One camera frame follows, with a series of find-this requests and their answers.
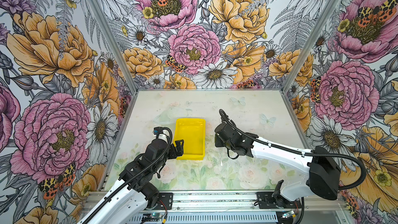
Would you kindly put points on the aluminium front rail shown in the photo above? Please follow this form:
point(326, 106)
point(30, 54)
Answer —
point(238, 201)

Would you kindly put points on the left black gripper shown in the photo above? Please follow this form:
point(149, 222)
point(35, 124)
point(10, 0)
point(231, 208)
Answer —
point(171, 148)

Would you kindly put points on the yellow plastic bin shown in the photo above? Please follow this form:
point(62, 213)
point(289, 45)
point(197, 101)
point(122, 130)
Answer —
point(192, 132)

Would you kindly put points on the left green circuit board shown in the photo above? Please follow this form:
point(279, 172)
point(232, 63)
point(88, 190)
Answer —
point(154, 217)

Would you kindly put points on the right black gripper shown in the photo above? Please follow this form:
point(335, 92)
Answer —
point(217, 143)

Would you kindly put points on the left aluminium corner post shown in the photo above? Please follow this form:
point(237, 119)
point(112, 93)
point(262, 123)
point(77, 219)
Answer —
point(96, 9)

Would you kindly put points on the black handled screwdriver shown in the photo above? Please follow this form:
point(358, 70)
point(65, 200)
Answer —
point(220, 157)

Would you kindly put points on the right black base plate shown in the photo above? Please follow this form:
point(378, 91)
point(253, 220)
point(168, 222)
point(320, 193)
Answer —
point(266, 200)

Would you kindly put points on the right aluminium corner post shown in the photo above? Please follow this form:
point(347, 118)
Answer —
point(314, 34)

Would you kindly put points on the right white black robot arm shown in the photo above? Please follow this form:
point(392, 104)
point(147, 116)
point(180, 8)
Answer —
point(318, 172)

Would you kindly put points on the green circuit board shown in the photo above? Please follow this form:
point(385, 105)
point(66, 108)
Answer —
point(154, 217)
point(289, 214)

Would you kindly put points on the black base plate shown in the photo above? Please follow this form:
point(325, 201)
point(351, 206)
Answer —
point(165, 201)
point(266, 200)

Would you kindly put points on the right green circuit board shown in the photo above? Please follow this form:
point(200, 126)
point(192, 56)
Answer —
point(289, 214)

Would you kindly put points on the aluminium corner post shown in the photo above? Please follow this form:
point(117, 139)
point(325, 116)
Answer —
point(314, 34)
point(96, 9)

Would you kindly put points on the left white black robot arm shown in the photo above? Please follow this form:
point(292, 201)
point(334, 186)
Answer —
point(133, 192)

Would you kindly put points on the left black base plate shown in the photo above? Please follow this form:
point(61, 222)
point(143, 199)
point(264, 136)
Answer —
point(165, 201)

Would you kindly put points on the white vented cable duct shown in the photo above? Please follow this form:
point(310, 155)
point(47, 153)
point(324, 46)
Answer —
point(223, 218)

